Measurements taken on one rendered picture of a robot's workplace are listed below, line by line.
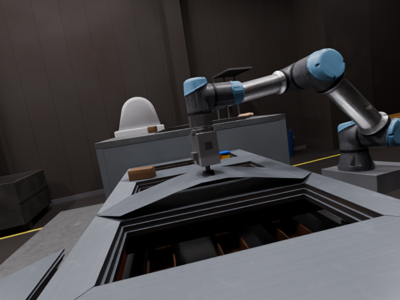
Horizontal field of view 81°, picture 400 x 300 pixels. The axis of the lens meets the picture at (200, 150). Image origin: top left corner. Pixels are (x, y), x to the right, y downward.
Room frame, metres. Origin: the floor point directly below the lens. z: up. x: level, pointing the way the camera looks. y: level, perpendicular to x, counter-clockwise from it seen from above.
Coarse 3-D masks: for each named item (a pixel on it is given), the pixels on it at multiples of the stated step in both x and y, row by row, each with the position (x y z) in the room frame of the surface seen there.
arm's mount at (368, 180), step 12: (324, 168) 1.19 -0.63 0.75; (336, 168) 1.15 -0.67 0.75; (384, 168) 1.01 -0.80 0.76; (396, 168) 0.98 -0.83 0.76; (348, 180) 1.04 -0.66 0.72; (360, 180) 0.98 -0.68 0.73; (372, 180) 0.93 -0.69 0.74; (384, 180) 0.93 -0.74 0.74; (396, 180) 0.95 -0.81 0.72; (384, 192) 0.93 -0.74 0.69
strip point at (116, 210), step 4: (128, 196) 0.79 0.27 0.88; (124, 200) 0.76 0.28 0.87; (116, 204) 0.74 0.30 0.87; (120, 204) 0.73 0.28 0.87; (124, 204) 0.71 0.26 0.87; (108, 208) 0.73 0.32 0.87; (112, 208) 0.71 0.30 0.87; (116, 208) 0.70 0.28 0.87; (120, 208) 0.68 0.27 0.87; (104, 212) 0.70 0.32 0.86; (108, 212) 0.68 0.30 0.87; (112, 212) 0.67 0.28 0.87; (116, 212) 0.66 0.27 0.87; (120, 212) 0.64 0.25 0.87; (116, 216) 0.63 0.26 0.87
